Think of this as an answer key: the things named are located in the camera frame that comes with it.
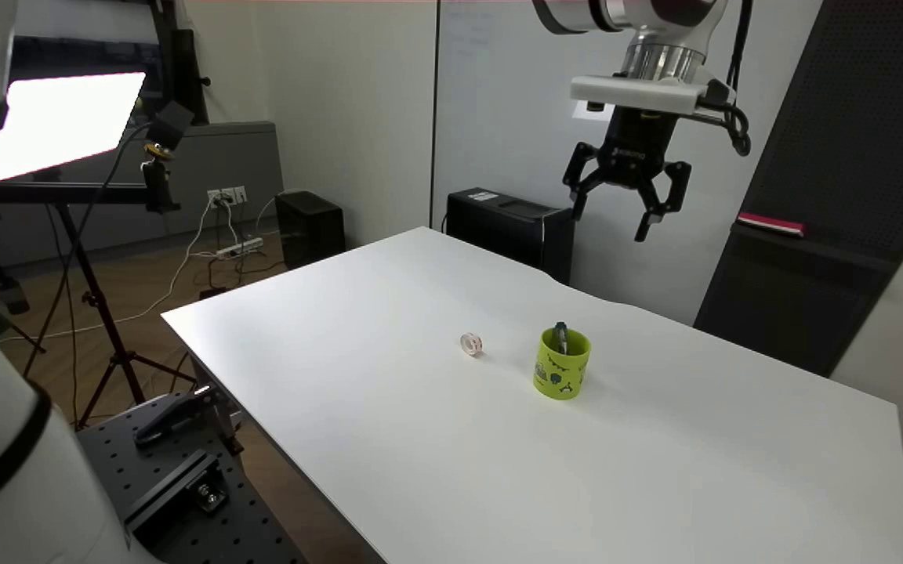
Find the black clamp tool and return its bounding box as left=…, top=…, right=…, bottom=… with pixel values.
left=133, top=386, right=218, bottom=455

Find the green plastic cup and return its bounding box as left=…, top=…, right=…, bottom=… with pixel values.
left=530, top=327, right=597, bottom=405

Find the white wall socket strip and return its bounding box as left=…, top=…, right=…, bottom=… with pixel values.
left=205, top=182, right=251, bottom=206

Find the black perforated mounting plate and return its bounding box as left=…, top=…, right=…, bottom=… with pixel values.
left=77, top=393, right=308, bottom=564

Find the dark wall panel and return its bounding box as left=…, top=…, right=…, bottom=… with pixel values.
left=694, top=0, right=903, bottom=379

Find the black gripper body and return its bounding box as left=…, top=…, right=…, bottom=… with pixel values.
left=574, top=104, right=694, bottom=196

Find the dark marker pen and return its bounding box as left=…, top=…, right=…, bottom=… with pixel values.
left=550, top=320, right=576, bottom=357

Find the black camera on stand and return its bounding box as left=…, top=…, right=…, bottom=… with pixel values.
left=139, top=98, right=200, bottom=216

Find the black light tripod stand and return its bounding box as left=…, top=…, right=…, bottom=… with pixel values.
left=18, top=201, right=206, bottom=433

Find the wide black computer case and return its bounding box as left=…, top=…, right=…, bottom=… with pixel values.
left=444, top=185, right=582, bottom=288

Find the thin black hanging cable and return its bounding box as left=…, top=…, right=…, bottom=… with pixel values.
left=426, top=0, right=446, bottom=233

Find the white floor power strip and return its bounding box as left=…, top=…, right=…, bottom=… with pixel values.
left=211, top=235, right=267, bottom=262

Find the small black speaker box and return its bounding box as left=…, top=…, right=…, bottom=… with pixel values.
left=273, top=188, right=352, bottom=270

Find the bright studio light panel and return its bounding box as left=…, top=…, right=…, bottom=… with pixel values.
left=0, top=68, right=153, bottom=188

